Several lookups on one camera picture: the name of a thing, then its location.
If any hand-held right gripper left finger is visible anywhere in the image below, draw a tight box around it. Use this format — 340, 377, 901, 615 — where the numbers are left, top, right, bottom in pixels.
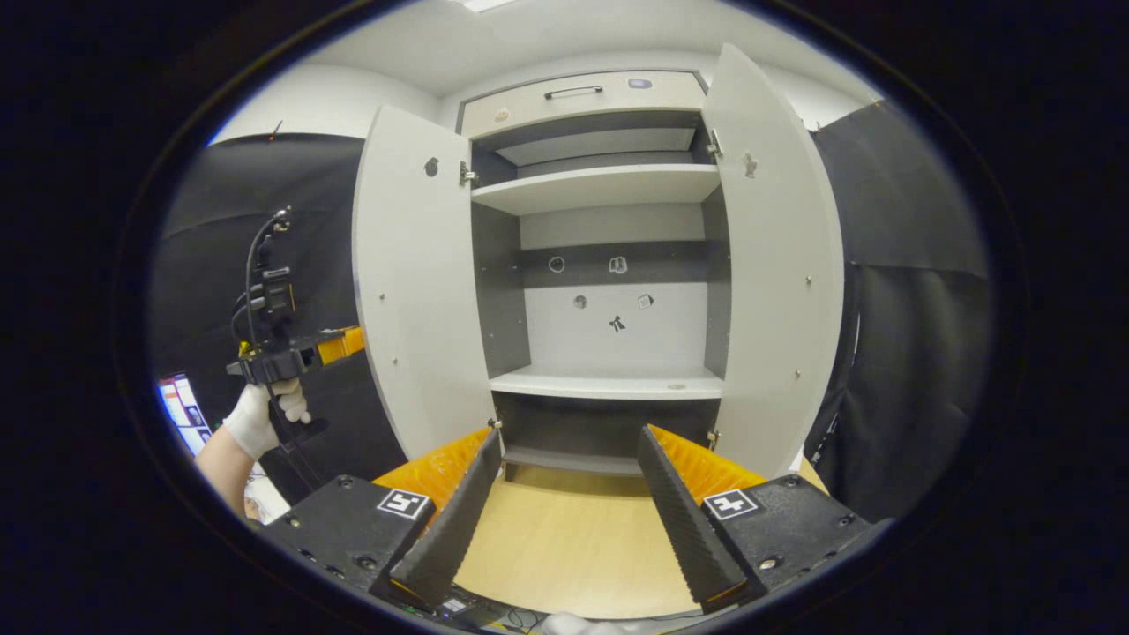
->
265, 427, 504, 614

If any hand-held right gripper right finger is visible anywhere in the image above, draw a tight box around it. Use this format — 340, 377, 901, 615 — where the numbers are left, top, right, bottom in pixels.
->
637, 423, 874, 616

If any beige cabinet door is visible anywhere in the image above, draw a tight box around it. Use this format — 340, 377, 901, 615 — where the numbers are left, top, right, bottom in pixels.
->
701, 42, 846, 482
351, 104, 504, 461

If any beige double-door shoe cabinet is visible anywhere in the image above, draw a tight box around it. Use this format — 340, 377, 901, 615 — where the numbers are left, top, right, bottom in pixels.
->
454, 66, 733, 477

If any white cabinet shelf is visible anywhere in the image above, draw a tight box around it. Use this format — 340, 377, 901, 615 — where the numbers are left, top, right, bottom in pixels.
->
470, 163, 722, 217
490, 364, 726, 401

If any beige cabinet drawer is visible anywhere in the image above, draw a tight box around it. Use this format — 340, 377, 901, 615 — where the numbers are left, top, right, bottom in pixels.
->
459, 69, 709, 139

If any computer monitor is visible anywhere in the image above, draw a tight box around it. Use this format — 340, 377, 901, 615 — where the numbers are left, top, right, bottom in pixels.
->
157, 373, 214, 458

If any white paper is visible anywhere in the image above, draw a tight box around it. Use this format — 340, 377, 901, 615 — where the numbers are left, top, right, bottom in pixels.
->
247, 476, 292, 523

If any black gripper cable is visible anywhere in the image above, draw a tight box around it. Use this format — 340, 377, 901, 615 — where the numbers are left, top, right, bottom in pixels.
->
231, 205, 294, 354

